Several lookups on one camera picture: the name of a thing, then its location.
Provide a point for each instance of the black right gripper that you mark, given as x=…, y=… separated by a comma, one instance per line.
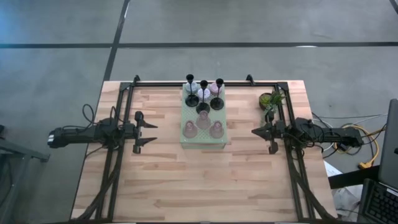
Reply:
x=273, y=132

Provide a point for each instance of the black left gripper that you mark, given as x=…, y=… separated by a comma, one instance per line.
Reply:
x=138, y=133

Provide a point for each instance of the pink ribbed glass candle holder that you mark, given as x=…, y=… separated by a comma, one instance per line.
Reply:
x=216, y=130
x=189, y=130
x=203, y=121

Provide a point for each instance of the black tall candlestick holder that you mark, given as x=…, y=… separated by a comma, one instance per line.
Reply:
x=191, y=101
x=202, y=109
x=216, y=104

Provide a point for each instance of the blue white patterned candle tin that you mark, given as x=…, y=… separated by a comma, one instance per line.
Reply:
x=195, y=88

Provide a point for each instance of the pink candle tin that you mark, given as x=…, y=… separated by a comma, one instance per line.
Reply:
x=213, y=88

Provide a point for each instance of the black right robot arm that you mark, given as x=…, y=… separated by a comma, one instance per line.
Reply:
x=326, y=135

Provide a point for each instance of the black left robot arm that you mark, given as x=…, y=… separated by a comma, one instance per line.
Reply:
x=81, y=133

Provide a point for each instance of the potted green succulent plant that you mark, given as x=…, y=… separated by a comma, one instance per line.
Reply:
x=267, y=100

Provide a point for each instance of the green perforated metal shelf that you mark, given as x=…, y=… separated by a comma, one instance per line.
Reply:
x=203, y=140

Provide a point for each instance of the black laptop stand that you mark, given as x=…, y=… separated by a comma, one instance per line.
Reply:
x=351, y=179

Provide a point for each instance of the white paper sheet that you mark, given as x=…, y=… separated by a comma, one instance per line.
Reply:
x=345, y=199

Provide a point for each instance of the open black laptop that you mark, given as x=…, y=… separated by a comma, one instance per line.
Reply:
x=390, y=149

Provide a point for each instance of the grey metal table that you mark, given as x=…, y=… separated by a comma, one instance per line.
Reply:
x=18, y=152

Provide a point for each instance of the black aluminium rig frame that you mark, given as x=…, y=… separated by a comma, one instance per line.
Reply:
x=155, y=84

